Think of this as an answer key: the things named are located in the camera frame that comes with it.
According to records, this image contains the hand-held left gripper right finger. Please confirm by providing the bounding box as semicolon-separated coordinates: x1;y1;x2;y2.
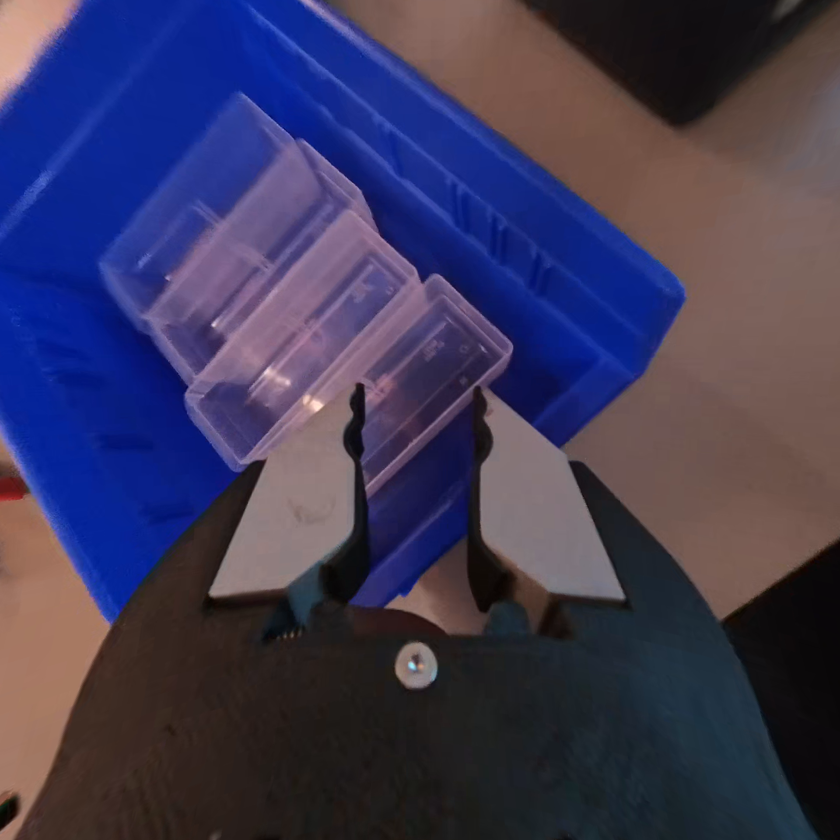
465;386;629;613

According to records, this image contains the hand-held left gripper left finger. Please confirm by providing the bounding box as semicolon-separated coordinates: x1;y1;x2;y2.
206;382;373;608

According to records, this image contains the clear plastic drawer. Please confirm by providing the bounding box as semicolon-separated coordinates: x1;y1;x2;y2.
185;210;422;472
147;138;376;383
98;92;299;332
351;274;514;501

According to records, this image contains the blue plastic bin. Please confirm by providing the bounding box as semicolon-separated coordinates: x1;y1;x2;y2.
0;0;687;624

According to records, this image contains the black drawer cabinet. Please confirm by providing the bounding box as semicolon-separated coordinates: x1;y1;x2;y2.
521;0;840;127

